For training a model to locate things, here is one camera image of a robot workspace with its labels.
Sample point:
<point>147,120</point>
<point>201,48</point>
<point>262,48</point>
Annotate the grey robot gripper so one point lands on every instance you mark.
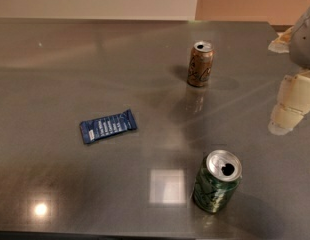
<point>305,39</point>

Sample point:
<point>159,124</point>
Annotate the green soda can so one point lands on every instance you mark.
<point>219,175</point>

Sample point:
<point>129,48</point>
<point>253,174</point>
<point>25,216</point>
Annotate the orange soda can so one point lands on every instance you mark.
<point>200,65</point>

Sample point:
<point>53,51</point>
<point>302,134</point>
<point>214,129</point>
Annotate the blue snack bar wrapper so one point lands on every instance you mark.
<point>107,126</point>

